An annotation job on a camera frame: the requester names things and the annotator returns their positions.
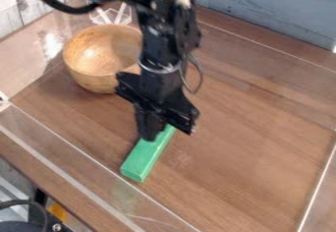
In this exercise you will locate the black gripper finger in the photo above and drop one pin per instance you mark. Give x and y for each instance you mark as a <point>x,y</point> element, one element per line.
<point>150,122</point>

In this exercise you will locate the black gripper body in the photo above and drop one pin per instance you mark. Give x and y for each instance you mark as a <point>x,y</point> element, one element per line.
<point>159,91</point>

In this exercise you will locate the green rectangular block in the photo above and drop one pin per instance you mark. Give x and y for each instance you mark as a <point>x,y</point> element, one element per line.
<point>145,155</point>

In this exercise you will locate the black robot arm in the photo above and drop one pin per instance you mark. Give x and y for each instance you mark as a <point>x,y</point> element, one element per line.
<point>171,36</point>

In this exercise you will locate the brown wooden bowl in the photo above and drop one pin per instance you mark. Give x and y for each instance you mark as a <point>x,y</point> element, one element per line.
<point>101,51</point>

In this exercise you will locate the black and yellow clamp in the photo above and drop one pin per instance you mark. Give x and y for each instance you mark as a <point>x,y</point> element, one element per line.
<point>55,219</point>

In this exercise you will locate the clear acrylic tray enclosure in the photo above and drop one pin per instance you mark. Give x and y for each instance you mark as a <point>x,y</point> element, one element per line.
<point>250,166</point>

